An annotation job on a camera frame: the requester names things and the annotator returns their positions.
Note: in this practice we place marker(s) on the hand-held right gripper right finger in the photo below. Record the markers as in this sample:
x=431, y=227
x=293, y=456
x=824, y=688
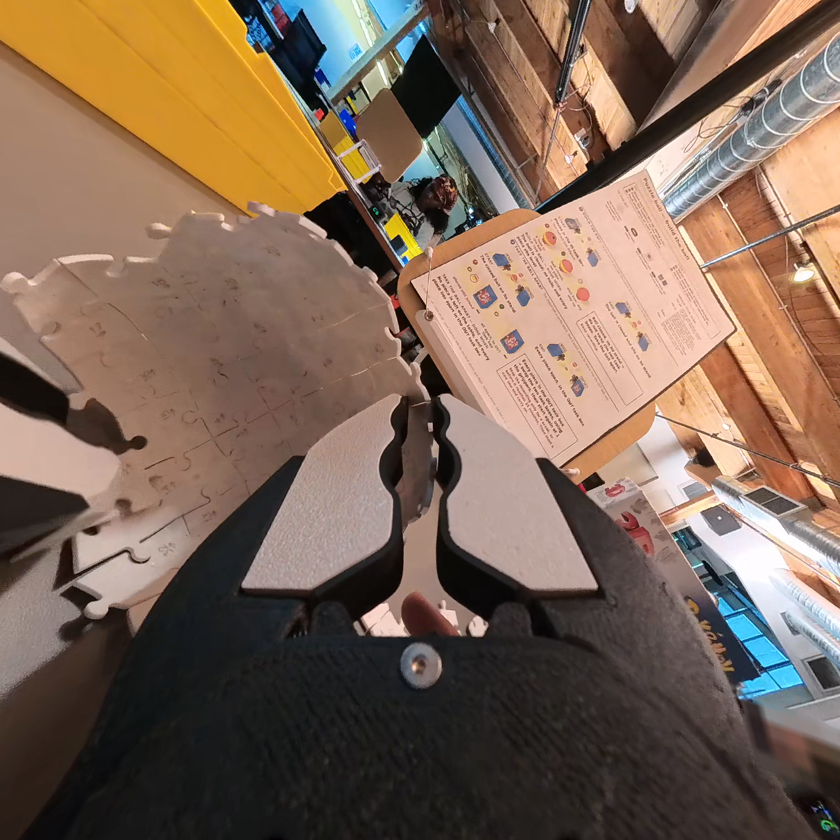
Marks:
x=512, y=505

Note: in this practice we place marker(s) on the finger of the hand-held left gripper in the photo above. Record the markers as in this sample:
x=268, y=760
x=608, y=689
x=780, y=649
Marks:
x=33, y=518
x=52, y=453

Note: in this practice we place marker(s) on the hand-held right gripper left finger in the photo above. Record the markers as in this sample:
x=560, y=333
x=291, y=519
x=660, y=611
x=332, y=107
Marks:
x=328, y=505

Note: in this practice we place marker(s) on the partly built puzzle ball shell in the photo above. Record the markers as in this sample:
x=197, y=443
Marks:
x=229, y=328

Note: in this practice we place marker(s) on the blue puzzle box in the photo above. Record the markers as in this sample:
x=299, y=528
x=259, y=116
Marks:
x=640, y=525

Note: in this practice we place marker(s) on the person's right hand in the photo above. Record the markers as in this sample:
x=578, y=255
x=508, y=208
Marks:
x=428, y=613

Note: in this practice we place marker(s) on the printed instruction sheet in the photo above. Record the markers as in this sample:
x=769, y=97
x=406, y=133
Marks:
x=590, y=315

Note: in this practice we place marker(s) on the wooden document holder stand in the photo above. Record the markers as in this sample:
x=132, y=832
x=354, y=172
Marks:
x=472, y=235

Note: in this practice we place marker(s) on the blue lit window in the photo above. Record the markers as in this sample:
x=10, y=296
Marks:
x=754, y=643

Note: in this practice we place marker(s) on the metal conduit pipe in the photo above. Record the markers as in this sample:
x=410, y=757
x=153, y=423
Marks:
x=768, y=237

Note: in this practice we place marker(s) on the brown rounded board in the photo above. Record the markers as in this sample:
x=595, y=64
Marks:
x=387, y=138

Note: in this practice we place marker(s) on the ceiling lamp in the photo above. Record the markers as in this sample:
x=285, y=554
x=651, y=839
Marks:
x=804, y=272

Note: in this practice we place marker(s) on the black monitor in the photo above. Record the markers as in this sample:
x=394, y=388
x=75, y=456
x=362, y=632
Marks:
x=426, y=85

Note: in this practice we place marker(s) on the long black pole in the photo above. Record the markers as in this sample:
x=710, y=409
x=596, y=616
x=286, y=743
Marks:
x=689, y=108

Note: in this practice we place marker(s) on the black square wall box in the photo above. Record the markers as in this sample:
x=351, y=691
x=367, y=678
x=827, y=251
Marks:
x=720, y=520

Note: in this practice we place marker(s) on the silver ventilation duct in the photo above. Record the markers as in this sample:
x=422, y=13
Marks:
x=754, y=131
x=814, y=538

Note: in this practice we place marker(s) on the yellow foam wall panel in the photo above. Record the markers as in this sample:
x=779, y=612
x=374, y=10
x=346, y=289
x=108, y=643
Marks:
x=164, y=79

